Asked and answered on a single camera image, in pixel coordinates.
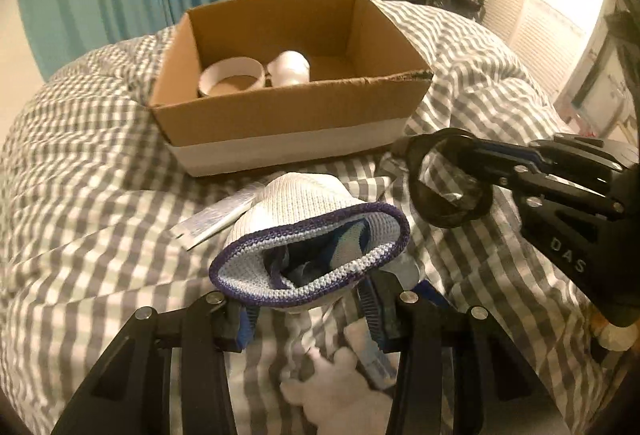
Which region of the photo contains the black tape roll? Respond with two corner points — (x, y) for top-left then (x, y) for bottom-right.
(390, 128), (494, 229)

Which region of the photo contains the white tape roll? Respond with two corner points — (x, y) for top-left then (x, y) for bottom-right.
(198, 56), (265, 97)

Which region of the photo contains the blue capped jar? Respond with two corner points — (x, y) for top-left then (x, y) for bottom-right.
(385, 254), (450, 308)

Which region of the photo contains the white plush toy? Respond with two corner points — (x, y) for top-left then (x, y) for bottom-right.
(280, 319), (399, 435)

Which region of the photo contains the white toothpaste box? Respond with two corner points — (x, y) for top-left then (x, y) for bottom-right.
(169, 183), (264, 251)

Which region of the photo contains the grey checkered duvet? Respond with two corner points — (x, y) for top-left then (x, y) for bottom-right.
(1, 2), (613, 434)

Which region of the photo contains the cardboard box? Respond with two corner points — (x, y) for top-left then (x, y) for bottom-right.
(150, 0), (433, 177)

